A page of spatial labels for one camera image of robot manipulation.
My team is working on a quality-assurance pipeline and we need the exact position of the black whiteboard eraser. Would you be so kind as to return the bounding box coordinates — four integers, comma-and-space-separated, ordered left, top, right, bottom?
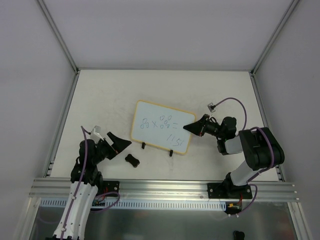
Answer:
125, 154, 140, 168

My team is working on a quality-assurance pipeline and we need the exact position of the yellow framed whiteboard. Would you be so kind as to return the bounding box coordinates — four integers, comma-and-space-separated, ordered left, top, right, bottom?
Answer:
130, 100, 196, 155

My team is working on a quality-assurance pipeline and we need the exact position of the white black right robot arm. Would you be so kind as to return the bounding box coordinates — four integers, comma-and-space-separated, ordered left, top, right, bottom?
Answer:
183, 114, 285, 200

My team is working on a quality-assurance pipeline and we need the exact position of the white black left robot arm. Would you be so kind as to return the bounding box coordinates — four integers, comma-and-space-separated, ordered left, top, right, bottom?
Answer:
50, 129, 132, 240

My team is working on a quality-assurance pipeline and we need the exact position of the black object bottom edge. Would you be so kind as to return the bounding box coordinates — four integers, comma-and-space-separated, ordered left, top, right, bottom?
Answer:
233, 230, 245, 240

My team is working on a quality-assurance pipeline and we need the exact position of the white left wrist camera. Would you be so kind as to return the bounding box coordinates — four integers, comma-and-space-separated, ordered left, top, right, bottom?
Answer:
90, 125, 104, 143

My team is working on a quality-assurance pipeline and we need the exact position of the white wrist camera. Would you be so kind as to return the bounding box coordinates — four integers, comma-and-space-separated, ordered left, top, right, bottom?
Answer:
90, 125, 104, 143
207, 102, 217, 113

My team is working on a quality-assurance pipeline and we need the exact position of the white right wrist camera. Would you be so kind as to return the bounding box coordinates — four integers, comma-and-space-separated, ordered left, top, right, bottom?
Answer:
207, 102, 217, 113

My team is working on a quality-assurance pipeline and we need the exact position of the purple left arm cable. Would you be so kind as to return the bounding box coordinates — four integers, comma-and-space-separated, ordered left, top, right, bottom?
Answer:
37, 125, 121, 240

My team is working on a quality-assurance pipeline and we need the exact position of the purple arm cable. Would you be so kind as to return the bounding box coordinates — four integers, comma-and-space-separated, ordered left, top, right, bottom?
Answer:
212, 97, 278, 218
37, 125, 121, 240

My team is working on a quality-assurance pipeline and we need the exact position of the aluminium mounting rail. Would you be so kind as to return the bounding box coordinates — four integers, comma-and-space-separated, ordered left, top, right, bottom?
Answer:
28, 177, 301, 202

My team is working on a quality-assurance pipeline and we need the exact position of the white slotted cable duct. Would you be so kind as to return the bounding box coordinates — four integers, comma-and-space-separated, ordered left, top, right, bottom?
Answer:
39, 198, 227, 212

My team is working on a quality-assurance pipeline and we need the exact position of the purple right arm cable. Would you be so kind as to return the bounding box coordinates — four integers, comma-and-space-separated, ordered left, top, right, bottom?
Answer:
212, 97, 278, 218

